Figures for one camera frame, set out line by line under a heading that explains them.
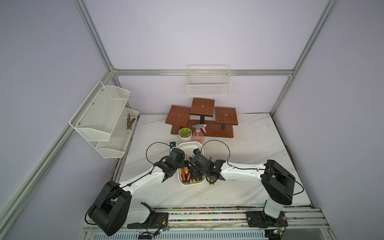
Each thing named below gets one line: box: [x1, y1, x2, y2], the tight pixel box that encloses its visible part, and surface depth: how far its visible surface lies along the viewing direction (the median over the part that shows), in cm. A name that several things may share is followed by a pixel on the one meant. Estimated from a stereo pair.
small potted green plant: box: [178, 127, 193, 143], surface depth 100 cm
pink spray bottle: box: [192, 124, 207, 144], surface depth 97 cm
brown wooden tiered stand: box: [165, 98, 239, 138], surface depth 100 cm
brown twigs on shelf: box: [126, 113, 136, 130], surface depth 100 cm
